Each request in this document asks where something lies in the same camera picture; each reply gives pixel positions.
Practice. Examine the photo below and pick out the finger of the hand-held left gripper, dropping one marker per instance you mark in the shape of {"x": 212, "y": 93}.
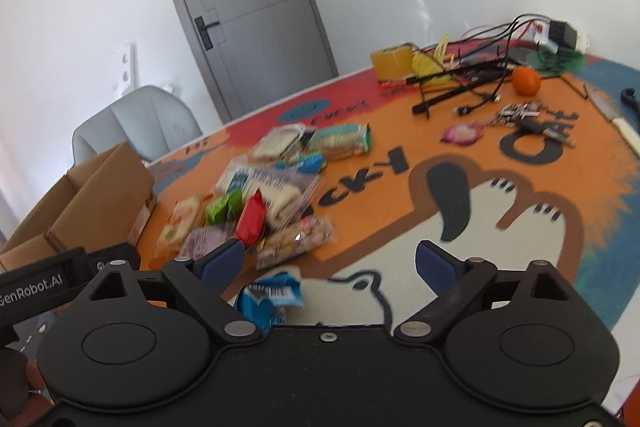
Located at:
{"x": 97, "y": 258}

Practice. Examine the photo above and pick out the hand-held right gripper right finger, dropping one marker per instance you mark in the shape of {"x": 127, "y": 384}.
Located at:
{"x": 436, "y": 264}

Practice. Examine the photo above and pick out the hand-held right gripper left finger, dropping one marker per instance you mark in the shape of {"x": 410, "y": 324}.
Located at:
{"x": 225, "y": 263}

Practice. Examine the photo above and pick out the purple snack packet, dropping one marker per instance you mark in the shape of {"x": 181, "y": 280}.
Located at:
{"x": 200, "y": 241}

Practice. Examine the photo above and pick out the red snack packet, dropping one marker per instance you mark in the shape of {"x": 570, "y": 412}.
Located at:
{"x": 251, "y": 219}

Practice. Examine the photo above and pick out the blue white snack packet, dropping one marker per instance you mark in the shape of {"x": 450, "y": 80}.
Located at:
{"x": 270, "y": 294}

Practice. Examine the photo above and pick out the green candy packet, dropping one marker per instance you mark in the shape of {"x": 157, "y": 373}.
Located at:
{"x": 222, "y": 207}

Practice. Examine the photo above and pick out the cardboard box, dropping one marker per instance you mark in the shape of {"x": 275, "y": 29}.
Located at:
{"x": 90, "y": 202}

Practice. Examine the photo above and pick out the yellow orange snack packet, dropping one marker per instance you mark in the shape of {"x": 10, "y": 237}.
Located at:
{"x": 180, "y": 222}

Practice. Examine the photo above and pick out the clear nut bar packet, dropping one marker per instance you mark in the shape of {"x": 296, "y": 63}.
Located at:
{"x": 295, "y": 239}

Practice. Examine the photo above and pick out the large white bread packet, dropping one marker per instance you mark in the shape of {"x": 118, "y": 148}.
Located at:
{"x": 272, "y": 187}

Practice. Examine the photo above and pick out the small blue candy packet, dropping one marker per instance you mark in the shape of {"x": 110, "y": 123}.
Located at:
{"x": 305, "y": 164}

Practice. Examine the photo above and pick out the clear sandwich cracker packet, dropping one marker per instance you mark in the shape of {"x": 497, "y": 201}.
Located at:
{"x": 275, "y": 142}

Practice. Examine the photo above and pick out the grey chair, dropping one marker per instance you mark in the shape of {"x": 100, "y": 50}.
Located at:
{"x": 140, "y": 122}

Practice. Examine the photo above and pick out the teal wafer packet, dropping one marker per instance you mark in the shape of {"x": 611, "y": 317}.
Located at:
{"x": 337, "y": 139}

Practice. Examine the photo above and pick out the black folding stand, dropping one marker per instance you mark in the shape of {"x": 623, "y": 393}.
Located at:
{"x": 450, "y": 97}

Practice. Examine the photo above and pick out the metal key bunch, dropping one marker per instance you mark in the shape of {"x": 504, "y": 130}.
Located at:
{"x": 520, "y": 112}

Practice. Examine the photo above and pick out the yellow plastic toy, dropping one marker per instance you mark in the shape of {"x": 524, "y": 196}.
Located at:
{"x": 427, "y": 62}

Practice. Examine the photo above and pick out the orange fruit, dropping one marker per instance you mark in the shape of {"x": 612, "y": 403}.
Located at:
{"x": 526, "y": 80}

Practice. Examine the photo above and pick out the yellow tape roll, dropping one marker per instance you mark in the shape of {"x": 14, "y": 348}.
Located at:
{"x": 392, "y": 63}

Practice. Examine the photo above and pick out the white power strip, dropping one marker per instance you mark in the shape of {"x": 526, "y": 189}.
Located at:
{"x": 542, "y": 34}

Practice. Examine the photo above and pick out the black tool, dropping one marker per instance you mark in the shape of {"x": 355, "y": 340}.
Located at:
{"x": 631, "y": 99}

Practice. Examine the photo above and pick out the grey door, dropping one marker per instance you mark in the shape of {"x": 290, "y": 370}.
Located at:
{"x": 250, "y": 7}

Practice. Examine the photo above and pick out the black power adapter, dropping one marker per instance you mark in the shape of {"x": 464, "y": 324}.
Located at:
{"x": 562, "y": 34}

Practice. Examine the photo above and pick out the white wall bracket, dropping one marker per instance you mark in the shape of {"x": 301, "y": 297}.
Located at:
{"x": 125, "y": 67}

